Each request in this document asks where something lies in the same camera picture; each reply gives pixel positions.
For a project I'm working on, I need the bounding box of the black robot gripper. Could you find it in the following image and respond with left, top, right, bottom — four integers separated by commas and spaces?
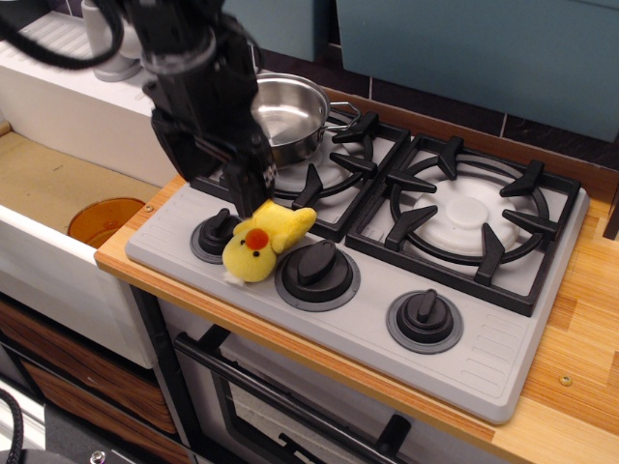
141, 14, 277, 218

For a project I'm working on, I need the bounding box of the stainless steel pot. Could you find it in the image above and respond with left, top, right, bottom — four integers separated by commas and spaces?
251, 72, 361, 169

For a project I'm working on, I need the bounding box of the yellow stuffed duck toy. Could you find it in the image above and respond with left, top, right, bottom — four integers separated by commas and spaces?
222, 200, 317, 285

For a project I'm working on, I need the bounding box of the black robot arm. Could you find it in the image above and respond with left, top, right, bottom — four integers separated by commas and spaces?
1, 1, 277, 218

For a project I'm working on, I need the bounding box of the grey toy stove top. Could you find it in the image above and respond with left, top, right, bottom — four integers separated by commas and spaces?
126, 133, 589, 423

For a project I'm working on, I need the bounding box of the right black stove knob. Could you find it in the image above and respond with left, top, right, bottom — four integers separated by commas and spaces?
386, 289, 464, 355

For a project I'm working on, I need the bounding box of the small left black knob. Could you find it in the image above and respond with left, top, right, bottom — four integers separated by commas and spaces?
190, 208, 241, 265

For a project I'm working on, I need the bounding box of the black left burner grate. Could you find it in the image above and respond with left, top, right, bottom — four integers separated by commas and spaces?
189, 91, 410, 244

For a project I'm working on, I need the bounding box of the black burner grate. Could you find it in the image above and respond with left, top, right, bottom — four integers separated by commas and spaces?
189, 91, 410, 244
346, 134, 582, 316

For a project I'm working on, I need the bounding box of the grey toy faucet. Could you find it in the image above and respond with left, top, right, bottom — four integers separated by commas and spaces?
81, 0, 142, 82

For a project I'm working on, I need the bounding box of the large middle black knob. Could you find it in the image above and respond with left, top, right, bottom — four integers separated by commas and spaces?
275, 240, 361, 312

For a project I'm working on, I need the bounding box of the white toy sink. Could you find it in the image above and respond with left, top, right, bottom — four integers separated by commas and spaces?
1, 43, 176, 369

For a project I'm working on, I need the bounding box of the wooden drawer front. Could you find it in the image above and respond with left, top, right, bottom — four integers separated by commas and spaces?
1, 298, 190, 463

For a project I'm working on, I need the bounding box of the black right burner grate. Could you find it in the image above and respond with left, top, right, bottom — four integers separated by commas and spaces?
346, 134, 582, 316

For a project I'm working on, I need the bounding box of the black oven door handle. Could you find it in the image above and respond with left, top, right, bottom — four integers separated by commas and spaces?
174, 326, 411, 463

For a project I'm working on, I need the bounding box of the black braided cable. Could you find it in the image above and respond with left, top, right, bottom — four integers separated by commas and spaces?
0, 389, 25, 464

